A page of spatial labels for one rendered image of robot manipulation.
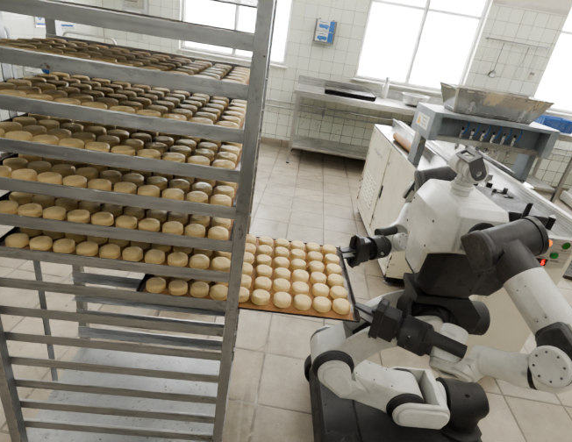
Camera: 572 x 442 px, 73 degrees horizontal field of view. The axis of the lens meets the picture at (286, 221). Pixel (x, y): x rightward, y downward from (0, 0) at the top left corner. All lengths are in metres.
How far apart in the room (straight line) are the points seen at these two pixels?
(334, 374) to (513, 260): 0.68
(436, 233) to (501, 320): 1.12
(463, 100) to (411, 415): 1.64
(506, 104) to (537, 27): 3.44
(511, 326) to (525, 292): 1.25
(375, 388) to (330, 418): 0.21
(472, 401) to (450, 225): 0.81
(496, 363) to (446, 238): 0.32
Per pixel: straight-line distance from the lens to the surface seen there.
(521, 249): 1.01
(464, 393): 1.69
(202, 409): 1.62
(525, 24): 5.86
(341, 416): 1.63
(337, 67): 5.35
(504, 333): 2.24
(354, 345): 1.36
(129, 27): 0.85
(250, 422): 1.78
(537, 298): 0.97
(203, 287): 1.08
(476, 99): 2.45
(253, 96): 0.78
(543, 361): 0.95
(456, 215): 1.09
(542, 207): 2.26
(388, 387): 1.54
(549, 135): 2.65
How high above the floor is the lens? 1.44
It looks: 26 degrees down
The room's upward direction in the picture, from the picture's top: 10 degrees clockwise
